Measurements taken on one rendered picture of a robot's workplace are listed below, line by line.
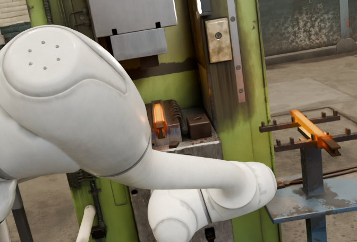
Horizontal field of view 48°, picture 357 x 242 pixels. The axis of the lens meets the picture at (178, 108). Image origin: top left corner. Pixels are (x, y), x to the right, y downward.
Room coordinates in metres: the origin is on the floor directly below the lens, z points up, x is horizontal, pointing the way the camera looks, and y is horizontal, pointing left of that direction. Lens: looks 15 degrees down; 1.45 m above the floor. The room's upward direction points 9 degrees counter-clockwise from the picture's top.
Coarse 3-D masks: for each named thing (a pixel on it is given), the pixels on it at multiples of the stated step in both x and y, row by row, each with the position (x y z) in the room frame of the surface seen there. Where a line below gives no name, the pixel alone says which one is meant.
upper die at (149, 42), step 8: (136, 32) 1.48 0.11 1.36; (144, 32) 1.48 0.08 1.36; (152, 32) 1.49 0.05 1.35; (160, 32) 1.49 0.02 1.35; (112, 40) 1.48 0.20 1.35; (120, 40) 1.48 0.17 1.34; (128, 40) 1.48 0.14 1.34; (136, 40) 1.48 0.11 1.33; (144, 40) 1.48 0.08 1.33; (152, 40) 1.48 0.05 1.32; (160, 40) 1.49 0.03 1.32; (112, 48) 1.48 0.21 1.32; (120, 48) 1.48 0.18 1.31; (128, 48) 1.48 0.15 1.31; (136, 48) 1.48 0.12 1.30; (144, 48) 1.48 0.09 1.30; (152, 48) 1.48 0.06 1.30; (160, 48) 1.49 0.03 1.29; (120, 56) 1.48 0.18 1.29; (128, 56) 1.48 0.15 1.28; (136, 56) 1.48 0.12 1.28; (144, 56) 1.48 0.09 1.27
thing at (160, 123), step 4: (156, 104) 1.79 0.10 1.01; (156, 108) 1.71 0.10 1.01; (160, 108) 1.70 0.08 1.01; (156, 112) 1.65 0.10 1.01; (160, 112) 1.64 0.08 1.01; (156, 116) 1.58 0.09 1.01; (160, 116) 1.57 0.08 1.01; (156, 120) 1.52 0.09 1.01; (160, 120) 1.51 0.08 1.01; (164, 120) 1.48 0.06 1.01; (156, 124) 1.43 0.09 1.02; (160, 124) 1.43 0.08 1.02; (164, 124) 1.47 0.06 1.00; (156, 128) 1.47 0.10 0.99; (160, 128) 1.39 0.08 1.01; (164, 128) 1.47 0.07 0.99; (160, 132) 1.39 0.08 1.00; (164, 132) 1.45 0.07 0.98; (160, 136) 1.39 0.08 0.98; (164, 136) 1.39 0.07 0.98
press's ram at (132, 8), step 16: (96, 0) 1.48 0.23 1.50; (112, 0) 1.48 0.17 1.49; (128, 0) 1.48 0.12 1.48; (144, 0) 1.48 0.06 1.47; (160, 0) 1.49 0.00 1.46; (96, 16) 1.48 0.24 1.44; (112, 16) 1.48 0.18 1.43; (128, 16) 1.48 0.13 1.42; (144, 16) 1.48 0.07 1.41; (160, 16) 1.49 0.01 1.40; (96, 32) 1.48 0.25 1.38; (112, 32) 1.49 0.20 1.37; (128, 32) 1.48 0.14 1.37
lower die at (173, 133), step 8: (144, 104) 1.90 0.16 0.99; (152, 104) 1.83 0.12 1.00; (168, 104) 1.81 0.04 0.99; (152, 112) 1.69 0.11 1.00; (168, 112) 1.68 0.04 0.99; (152, 120) 1.56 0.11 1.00; (168, 120) 1.55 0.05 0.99; (176, 120) 1.53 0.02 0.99; (152, 128) 1.48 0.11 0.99; (168, 128) 1.48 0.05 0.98; (176, 128) 1.49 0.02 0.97; (152, 136) 1.48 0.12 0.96; (168, 136) 1.48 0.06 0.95; (176, 136) 1.49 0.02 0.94; (160, 144) 1.48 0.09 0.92
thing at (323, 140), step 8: (296, 112) 1.52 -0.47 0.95; (296, 120) 1.48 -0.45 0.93; (304, 120) 1.41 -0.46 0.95; (304, 128) 1.38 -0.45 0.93; (312, 128) 1.31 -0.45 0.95; (320, 136) 1.22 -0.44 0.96; (328, 136) 1.21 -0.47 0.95; (320, 144) 1.21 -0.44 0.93; (328, 144) 1.15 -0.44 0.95; (336, 144) 1.14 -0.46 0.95; (328, 152) 1.15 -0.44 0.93; (336, 152) 1.12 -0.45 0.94
